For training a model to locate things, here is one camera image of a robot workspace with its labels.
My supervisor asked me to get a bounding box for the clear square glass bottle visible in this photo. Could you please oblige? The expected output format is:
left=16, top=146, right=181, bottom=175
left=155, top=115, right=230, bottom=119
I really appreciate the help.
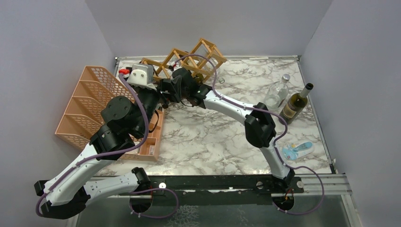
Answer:
left=199, top=44, right=225, bottom=84

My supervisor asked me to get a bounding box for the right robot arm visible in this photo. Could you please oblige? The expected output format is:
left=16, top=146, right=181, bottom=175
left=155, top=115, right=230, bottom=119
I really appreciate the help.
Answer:
left=157, top=68, right=295, bottom=192

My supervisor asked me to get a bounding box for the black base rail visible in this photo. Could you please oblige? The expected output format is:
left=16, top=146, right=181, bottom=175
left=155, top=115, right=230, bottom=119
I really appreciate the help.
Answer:
left=103, top=174, right=351, bottom=208

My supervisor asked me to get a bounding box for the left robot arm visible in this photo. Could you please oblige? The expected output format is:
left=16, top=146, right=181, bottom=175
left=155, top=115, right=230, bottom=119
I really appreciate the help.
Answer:
left=34, top=88, right=161, bottom=219

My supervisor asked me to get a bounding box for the peach plastic file rack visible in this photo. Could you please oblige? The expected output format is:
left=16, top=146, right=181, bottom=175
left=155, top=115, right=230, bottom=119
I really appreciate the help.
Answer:
left=55, top=66, right=134, bottom=151

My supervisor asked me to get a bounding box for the peach desk organizer tray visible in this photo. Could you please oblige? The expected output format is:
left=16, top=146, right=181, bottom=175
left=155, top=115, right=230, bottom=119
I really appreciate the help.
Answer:
left=121, top=107, right=164, bottom=162

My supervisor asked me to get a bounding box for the green wine bottle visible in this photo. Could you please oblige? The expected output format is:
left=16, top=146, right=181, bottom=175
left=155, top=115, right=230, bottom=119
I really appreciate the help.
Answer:
left=279, top=83, right=314, bottom=125

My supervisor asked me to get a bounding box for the clear bottle silver cap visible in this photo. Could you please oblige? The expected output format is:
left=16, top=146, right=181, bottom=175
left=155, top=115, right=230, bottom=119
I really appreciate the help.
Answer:
left=263, top=74, right=291, bottom=110

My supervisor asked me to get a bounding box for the blue white packaged item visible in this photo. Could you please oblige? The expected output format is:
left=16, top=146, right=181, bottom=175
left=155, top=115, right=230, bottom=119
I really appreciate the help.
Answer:
left=281, top=140, right=314, bottom=160

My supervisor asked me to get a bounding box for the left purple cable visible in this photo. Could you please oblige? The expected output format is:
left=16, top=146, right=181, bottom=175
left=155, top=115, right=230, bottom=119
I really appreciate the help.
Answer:
left=35, top=72, right=150, bottom=218

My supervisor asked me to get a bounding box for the wooden wine rack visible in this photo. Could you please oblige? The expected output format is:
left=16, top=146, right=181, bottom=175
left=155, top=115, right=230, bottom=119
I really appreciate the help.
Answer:
left=140, top=38, right=227, bottom=82

